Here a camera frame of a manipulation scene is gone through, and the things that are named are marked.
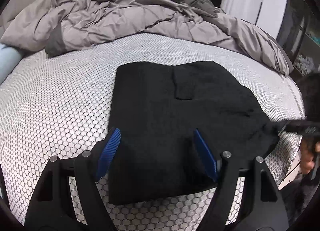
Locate black pants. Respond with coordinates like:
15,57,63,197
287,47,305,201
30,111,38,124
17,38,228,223
108,61,279,205

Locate person's right hand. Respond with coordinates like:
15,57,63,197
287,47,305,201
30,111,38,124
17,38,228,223
300,138,315,174

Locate white honeycomb mattress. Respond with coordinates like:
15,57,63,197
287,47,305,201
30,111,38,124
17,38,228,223
1,33,305,230

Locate light blue pillow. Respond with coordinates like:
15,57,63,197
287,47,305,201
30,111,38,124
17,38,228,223
0,43,23,85

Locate grey rumpled duvet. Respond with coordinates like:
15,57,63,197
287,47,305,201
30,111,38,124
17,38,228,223
1,0,293,75

